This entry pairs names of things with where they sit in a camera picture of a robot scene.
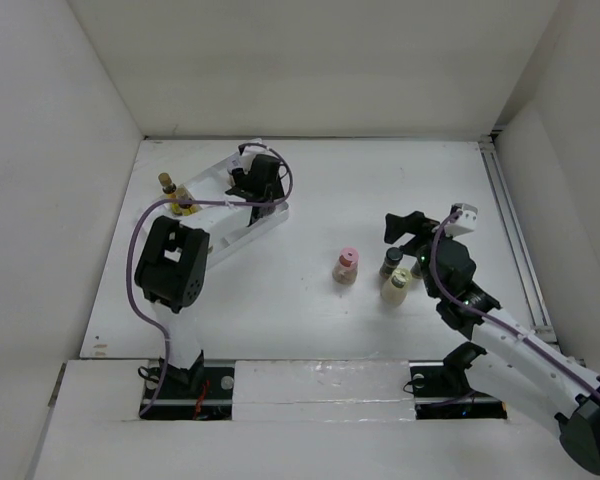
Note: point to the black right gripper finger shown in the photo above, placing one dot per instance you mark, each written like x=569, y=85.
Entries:
x=422, y=235
x=397, y=226

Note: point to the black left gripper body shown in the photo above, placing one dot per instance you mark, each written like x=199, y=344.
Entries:
x=275, y=192

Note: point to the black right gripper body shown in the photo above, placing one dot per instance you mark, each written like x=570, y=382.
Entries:
x=431, y=290

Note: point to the cream cap sauce bottle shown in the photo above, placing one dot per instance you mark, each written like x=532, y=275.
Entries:
x=395, y=284

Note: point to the pink cap spice bottle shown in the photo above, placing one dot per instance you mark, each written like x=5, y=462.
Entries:
x=346, y=268

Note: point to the yellow label bottle gold cap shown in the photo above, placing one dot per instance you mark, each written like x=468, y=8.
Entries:
x=168, y=186

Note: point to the white lid jar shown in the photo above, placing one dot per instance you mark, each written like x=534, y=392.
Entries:
x=235, y=167

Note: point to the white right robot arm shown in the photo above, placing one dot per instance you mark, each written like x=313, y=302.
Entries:
x=500, y=357

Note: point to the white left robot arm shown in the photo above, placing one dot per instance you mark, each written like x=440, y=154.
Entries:
x=170, y=273

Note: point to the brown spice jar dark cap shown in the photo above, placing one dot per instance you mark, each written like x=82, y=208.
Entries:
x=417, y=270

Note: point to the white divided organizer tray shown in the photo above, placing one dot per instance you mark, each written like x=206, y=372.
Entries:
x=230, y=227

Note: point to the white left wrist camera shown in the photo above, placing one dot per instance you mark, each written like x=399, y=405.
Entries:
x=249, y=152

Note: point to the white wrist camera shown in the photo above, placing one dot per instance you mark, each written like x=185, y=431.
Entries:
x=249, y=152
x=463, y=219

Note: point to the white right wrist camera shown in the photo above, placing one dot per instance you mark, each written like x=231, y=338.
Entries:
x=463, y=219

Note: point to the aluminium rail right side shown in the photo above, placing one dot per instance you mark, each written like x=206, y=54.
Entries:
x=504, y=265

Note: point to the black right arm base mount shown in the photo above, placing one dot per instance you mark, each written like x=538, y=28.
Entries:
x=441, y=390

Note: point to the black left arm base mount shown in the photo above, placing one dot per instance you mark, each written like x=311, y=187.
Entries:
x=203, y=392

